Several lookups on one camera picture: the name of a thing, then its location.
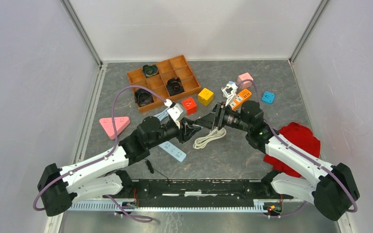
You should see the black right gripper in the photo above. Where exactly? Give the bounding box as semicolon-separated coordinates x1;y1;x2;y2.
194;102;251;133

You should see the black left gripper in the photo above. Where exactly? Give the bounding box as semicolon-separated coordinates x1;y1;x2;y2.
147;117;202;149

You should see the red cube socket adapter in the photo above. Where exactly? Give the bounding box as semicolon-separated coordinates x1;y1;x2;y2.
182;97;197;116

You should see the light blue power strip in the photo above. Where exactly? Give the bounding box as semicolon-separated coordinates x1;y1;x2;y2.
158;141;187;162

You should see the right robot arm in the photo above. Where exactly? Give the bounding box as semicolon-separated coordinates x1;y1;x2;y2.
195;100;360;221

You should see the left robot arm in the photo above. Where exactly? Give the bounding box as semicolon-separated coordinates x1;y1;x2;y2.
33;116;202;216

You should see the blue square plug adapter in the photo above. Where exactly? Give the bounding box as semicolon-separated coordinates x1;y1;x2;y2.
261;91;275;104

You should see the yellow cube socket adapter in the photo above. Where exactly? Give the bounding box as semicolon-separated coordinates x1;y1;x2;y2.
198;88;214;106

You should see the orange power strip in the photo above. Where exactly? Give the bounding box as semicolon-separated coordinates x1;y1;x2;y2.
230;88;252;110

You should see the pink cube socket adapter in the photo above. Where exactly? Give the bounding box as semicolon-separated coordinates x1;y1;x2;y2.
236;72;253;89

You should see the rolled dark orange-patterned tie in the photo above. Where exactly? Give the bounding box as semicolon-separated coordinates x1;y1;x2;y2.
166;77;185;96

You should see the wooden compartment tray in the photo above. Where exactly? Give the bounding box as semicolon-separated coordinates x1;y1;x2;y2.
127;55;202;101

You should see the rolled dark floral tie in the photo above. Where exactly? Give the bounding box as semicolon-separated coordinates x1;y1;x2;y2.
134;88;154;107

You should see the rolled green-patterned tie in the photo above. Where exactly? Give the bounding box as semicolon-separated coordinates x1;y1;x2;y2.
142;64;159;78

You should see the pink triangular power strip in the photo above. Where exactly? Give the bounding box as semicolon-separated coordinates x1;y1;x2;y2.
99;116;131;140

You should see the red cloth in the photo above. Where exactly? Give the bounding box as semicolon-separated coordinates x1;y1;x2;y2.
263;122;322;179

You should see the white power strip cable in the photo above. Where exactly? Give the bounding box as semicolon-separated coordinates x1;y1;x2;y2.
193;126;227;150

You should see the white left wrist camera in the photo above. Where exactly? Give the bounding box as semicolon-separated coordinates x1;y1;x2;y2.
164;99;186;129

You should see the thin black cable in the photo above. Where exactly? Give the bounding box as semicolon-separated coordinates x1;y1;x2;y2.
141;159;171;187

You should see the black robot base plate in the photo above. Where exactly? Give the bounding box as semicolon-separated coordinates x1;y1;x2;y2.
113;170;293;207

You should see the white cable tray rail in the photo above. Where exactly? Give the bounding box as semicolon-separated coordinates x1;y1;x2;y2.
69;200;267;214

